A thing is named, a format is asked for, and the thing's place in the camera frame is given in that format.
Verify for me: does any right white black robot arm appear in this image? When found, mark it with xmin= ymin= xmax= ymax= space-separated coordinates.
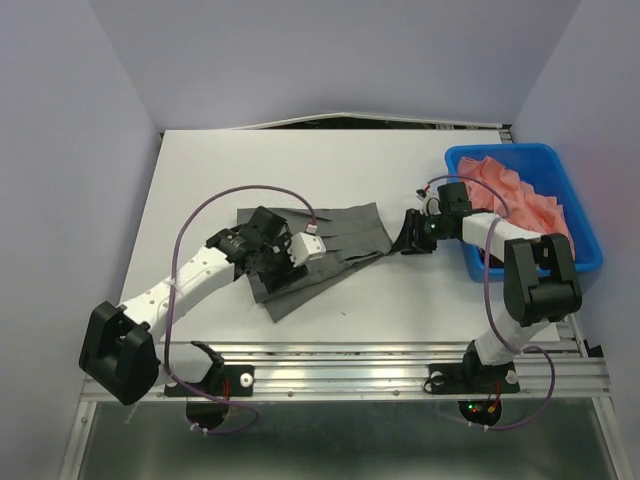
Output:
xmin=392 ymin=181 xmax=582 ymax=395

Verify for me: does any aluminium frame rail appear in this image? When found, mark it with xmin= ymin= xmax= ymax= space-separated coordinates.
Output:
xmin=211 ymin=341 xmax=610 ymax=402

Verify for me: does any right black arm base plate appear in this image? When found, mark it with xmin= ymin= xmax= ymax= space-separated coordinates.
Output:
xmin=422 ymin=363 xmax=520 ymax=396

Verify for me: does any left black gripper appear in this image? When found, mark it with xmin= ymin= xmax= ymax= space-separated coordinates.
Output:
xmin=257 ymin=231 xmax=308 ymax=295

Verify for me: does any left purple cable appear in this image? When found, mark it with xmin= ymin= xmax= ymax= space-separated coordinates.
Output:
xmin=162 ymin=185 xmax=319 ymax=435

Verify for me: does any blue plastic bin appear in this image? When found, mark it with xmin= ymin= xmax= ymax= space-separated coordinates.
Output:
xmin=444 ymin=143 xmax=603 ymax=274

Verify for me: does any grey pleated skirt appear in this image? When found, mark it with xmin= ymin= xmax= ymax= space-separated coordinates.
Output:
xmin=249 ymin=203 xmax=392 ymax=323

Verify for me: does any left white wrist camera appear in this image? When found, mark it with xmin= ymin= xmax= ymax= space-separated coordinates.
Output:
xmin=287 ymin=232 xmax=326 ymax=267

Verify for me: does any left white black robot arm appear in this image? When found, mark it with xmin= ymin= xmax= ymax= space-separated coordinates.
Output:
xmin=79 ymin=207 xmax=326 ymax=405

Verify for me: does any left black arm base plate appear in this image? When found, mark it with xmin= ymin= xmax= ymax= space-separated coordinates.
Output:
xmin=189 ymin=364 xmax=255 ymax=399

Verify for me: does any pink skirt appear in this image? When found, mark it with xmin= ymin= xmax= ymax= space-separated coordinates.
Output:
xmin=457 ymin=156 xmax=576 ymax=257

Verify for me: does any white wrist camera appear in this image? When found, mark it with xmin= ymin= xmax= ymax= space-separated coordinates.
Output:
xmin=287 ymin=232 xmax=326 ymax=267
xmin=416 ymin=187 xmax=440 ymax=216

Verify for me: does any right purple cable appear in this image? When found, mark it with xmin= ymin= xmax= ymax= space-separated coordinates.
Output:
xmin=415 ymin=174 xmax=557 ymax=432

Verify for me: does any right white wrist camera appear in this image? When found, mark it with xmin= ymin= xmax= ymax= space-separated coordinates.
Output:
xmin=416 ymin=187 xmax=440 ymax=216

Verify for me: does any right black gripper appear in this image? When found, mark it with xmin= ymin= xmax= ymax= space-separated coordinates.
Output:
xmin=389 ymin=207 xmax=449 ymax=254

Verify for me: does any purple cable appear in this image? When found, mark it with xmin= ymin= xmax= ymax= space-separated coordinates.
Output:
xmin=415 ymin=174 xmax=557 ymax=432
xmin=162 ymin=185 xmax=319 ymax=435

